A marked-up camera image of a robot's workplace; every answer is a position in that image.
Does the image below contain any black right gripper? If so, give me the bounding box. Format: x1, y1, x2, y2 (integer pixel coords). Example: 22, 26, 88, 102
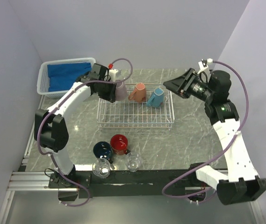
163, 68, 214, 102

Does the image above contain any purple mug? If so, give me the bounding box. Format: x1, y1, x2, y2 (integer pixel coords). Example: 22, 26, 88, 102
115, 80, 128, 101

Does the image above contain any light blue mug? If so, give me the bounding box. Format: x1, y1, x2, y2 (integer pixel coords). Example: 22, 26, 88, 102
146, 87, 165, 108

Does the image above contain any white wire dish rack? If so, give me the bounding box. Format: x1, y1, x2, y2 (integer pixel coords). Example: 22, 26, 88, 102
97, 84, 175, 130

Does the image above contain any red mug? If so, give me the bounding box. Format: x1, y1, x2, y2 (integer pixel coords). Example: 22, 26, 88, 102
110, 134, 129, 155

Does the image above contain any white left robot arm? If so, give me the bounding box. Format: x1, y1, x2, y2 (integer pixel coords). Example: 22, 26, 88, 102
34, 63, 117, 188

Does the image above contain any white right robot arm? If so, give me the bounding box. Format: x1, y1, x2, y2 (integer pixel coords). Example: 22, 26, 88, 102
162, 68, 266, 205

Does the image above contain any blue cloth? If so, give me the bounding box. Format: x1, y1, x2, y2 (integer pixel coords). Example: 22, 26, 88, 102
47, 62, 92, 92

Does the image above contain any dark blue mug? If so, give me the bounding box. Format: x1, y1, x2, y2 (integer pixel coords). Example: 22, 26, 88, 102
93, 141, 113, 164

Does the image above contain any white plastic basket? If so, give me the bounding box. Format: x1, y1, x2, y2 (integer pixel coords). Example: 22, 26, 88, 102
36, 57, 96, 98

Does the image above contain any clear glass cup right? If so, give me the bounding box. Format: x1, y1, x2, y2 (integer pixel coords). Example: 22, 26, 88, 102
126, 152, 142, 172

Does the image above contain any clear glass cup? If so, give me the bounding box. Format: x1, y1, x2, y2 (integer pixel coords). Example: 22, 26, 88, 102
126, 152, 142, 172
92, 158, 111, 178

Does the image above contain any clear glass cup left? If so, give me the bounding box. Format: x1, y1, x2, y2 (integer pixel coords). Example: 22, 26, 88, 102
92, 158, 111, 178

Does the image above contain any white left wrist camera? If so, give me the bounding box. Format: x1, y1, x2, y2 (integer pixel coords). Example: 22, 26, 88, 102
108, 63, 121, 82

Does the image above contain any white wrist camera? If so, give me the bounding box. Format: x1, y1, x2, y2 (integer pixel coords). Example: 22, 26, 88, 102
197, 58, 213, 75
108, 63, 121, 82

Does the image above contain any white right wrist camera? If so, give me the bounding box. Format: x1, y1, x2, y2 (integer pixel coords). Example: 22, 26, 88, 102
197, 58, 213, 75

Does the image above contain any black table edge rail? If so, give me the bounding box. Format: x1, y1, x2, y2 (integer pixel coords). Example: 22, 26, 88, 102
48, 169, 216, 199

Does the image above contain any aluminium frame rail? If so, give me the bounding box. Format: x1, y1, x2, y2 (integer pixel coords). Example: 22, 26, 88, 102
7, 172, 76, 191

